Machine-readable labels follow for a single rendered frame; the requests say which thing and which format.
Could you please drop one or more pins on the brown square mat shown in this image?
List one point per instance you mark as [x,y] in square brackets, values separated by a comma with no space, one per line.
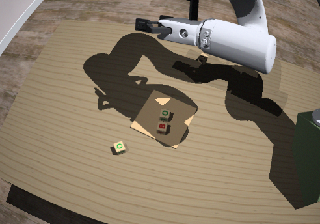
[147,120]

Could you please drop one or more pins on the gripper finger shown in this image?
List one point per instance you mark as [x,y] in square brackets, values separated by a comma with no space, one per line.
[163,17]
[145,25]

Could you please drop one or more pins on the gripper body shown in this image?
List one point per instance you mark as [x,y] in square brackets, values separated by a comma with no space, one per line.
[184,31]

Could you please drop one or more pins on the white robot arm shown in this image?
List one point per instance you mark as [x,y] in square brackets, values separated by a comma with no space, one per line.
[254,49]

